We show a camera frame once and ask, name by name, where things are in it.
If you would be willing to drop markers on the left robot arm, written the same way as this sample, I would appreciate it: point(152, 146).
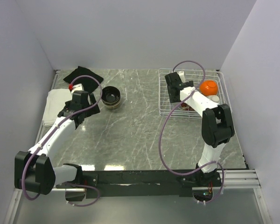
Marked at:
point(33, 170)

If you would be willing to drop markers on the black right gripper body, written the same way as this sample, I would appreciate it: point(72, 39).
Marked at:
point(173, 100)

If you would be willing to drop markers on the light teal white bowl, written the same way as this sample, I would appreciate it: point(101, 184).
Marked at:
point(214, 98)

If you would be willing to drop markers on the orange bowl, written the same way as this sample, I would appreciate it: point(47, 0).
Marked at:
point(209, 87)

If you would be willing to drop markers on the black cloth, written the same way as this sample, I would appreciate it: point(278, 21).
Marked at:
point(88, 84)

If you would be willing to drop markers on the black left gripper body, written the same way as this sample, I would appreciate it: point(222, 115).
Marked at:
point(68, 103)

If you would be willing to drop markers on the aluminium frame rail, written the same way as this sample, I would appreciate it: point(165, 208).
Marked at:
point(241, 179)

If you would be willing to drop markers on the white cloth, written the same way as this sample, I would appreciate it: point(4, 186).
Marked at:
point(54, 104)

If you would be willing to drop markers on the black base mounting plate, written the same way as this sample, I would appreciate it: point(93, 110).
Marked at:
point(149, 182)

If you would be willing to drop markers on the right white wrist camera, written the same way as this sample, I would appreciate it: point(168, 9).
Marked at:
point(181, 75)

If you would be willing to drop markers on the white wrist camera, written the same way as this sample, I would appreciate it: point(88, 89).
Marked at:
point(181, 75)
point(77, 87)

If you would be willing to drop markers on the white wire dish rack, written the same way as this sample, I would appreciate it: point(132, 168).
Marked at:
point(190, 75)

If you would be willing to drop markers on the red floral bowl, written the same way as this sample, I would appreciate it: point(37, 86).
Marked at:
point(186, 107)

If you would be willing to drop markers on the plain beige bowl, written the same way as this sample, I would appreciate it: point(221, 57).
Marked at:
point(111, 94)

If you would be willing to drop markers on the black patterned bowl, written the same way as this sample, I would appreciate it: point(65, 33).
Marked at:
point(106, 103)

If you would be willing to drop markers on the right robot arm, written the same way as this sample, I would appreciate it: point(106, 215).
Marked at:
point(217, 124)

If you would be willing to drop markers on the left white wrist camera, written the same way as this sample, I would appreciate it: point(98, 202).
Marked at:
point(77, 87)

